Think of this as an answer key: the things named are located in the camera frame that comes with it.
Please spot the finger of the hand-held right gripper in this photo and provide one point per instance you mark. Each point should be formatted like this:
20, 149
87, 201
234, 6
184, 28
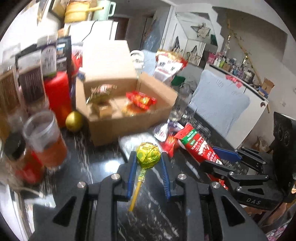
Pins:
227, 154
254, 194

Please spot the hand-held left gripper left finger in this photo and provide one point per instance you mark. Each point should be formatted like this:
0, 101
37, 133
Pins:
131, 172

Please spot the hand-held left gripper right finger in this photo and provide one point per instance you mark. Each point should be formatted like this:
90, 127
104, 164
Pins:
166, 173

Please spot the yellow green lollipop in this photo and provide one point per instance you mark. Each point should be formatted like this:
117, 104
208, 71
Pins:
148, 155

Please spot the red green snack packet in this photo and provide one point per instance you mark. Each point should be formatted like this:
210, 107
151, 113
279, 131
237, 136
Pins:
196, 143

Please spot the purple silver snack packet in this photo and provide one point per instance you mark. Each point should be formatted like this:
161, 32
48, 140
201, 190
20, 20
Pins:
163, 132

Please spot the brown cardboard box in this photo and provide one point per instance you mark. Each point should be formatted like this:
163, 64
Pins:
111, 69

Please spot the person's right hand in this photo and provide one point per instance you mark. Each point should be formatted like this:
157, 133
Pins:
278, 214

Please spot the grey patterned snack packet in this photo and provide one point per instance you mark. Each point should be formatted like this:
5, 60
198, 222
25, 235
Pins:
129, 143

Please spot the small cardboard box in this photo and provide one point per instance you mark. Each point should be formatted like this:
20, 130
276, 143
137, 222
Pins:
268, 85

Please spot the glass mug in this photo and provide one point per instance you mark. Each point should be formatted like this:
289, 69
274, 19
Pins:
181, 106

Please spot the pink paper notes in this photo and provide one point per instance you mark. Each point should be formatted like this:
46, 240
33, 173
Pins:
234, 81

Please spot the red yellow snack packet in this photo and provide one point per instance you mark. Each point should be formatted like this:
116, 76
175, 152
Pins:
142, 99

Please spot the yellow green fruit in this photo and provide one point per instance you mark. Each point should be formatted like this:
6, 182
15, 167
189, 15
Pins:
74, 121

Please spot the green bag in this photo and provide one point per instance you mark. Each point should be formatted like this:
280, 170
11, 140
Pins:
179, 80

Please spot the row of cosmetic bottles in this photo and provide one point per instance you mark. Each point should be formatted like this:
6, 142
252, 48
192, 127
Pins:
231, 66

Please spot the gold branch decoration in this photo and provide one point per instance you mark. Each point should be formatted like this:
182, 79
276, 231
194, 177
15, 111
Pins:
248, 60

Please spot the red canister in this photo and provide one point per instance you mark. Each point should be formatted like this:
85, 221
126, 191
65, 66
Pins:
57, 97

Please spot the red white nut bag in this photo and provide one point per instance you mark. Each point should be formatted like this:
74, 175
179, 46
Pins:
170, 66

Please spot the black lid spice bottle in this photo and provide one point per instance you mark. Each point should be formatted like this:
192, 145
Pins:
23, 160

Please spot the small white blue bottle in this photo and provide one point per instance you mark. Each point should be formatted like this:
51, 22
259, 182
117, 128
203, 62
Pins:
81, 75

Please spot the white water bottle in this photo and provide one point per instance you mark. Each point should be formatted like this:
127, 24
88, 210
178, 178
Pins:
137, 59

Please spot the white tote bag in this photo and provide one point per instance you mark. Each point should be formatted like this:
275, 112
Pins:
176, 44

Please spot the black printed pouch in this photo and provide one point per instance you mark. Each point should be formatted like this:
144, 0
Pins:
64, 53

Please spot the blue plastic bag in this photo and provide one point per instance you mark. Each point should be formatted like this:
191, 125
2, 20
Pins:
153, 34

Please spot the tall jar grey label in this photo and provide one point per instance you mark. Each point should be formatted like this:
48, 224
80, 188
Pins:
48, 58

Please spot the dark wooden door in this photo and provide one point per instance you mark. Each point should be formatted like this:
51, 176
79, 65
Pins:
121, 29

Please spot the white fridge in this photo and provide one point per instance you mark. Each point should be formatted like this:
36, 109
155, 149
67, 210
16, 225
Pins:
101, 30

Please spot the light green kettle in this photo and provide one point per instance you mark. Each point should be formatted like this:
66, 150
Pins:
104, 9

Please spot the yellow pot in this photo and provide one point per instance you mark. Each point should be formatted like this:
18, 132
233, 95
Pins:
76, 11

